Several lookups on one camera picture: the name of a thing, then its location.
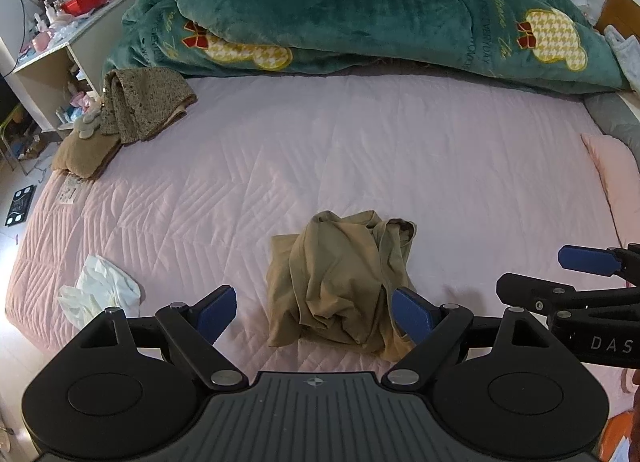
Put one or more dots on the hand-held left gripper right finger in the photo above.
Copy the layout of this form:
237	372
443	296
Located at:
412	312

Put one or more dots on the folded tan cloth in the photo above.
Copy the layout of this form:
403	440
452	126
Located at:
85	154

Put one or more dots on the pink pillow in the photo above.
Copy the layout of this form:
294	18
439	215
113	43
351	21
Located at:
615	167

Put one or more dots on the speckled brown knit cloth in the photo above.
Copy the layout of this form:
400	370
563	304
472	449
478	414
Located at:
145	102

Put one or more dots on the grey pillow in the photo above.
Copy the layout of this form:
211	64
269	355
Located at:
610	114

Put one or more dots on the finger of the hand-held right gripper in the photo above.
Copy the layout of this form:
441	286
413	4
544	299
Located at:
585	259
525	289

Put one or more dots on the wooden headboard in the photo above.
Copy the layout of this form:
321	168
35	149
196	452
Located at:
620	7

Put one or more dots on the grey gloves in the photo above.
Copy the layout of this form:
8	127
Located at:
90	122

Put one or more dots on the tan shirt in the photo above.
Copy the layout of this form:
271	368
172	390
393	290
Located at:
325	292

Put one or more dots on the pink jar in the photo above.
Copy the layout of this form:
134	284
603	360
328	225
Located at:
42	40

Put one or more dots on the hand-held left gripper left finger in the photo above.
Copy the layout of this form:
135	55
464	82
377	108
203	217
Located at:
222	307

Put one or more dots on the white desk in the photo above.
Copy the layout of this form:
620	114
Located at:
65	37

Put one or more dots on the white crumpled cloth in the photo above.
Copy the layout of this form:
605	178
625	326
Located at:
100	282

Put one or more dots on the paper leaflet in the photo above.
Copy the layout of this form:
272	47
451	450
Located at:
70	189

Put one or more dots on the light grey cloth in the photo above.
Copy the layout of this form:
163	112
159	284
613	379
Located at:
622	52

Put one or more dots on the black bathroom scale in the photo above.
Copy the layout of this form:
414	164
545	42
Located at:
20	204

